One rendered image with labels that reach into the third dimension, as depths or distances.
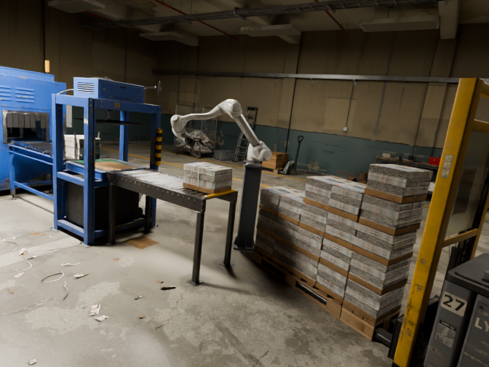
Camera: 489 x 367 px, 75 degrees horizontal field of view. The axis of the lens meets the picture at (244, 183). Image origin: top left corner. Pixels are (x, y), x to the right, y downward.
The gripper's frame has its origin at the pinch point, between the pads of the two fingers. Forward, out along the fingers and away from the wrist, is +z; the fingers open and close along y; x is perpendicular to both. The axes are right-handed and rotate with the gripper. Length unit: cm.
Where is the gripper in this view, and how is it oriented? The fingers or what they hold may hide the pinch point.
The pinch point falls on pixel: (201, 151)
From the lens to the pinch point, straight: 313.2
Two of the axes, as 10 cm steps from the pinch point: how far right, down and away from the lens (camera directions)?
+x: -5.3, 1.2, -8.4
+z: 7.0, 6.2, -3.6
